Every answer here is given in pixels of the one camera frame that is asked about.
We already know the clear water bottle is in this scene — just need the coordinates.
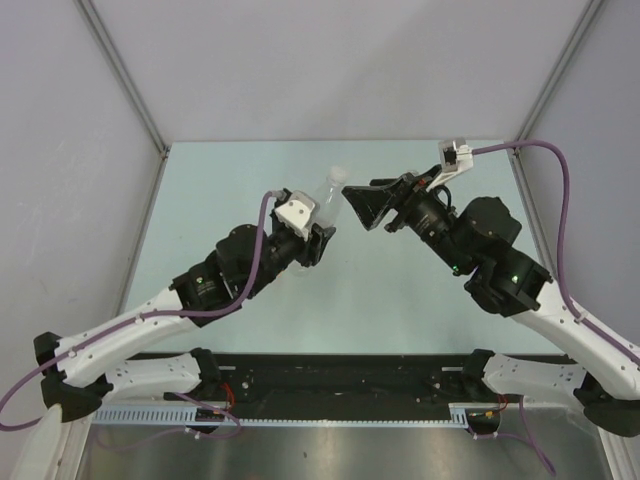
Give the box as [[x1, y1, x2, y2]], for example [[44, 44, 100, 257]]
[[295, 173, 347, 274]]

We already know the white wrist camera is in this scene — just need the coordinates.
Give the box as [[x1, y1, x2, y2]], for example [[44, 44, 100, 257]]
[[428, 138, 474, 191], [274, 190, 319, 241]]

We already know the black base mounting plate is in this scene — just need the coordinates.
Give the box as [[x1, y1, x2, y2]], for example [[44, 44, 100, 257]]
[[189, 353, 519, 419]]

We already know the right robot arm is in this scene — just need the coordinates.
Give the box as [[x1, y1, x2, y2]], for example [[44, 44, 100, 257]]
[[342, 170, 639, 438]]

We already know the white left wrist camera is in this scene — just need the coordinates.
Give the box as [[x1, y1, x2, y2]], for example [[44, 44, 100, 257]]
[[274, 190, 319, 241]]

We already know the right aluminium frame post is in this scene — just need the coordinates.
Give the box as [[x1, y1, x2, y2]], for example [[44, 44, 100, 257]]
[[512, 0, 606, 151]]

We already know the white slotted cable duct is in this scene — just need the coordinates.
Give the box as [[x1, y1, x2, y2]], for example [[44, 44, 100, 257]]
[[94, 402, 501, 436]]

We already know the aluminium frame post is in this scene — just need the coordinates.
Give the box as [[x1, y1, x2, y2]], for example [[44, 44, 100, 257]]
[[73, 0, 169, 159], [512, 0, 606, 151]]

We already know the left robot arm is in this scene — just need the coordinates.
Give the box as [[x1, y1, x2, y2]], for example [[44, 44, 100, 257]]
[[34, 222, 336, 422]]

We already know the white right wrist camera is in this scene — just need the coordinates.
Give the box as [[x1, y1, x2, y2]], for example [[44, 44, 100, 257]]
[[428, 138, 474, 191]]

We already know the left aluminium frame post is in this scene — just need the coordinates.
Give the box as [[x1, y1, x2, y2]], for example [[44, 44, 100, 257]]
[[73, 0, 169, 159]]

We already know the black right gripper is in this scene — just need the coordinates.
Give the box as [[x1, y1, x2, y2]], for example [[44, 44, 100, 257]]
[[341, 164, 473, 274]]

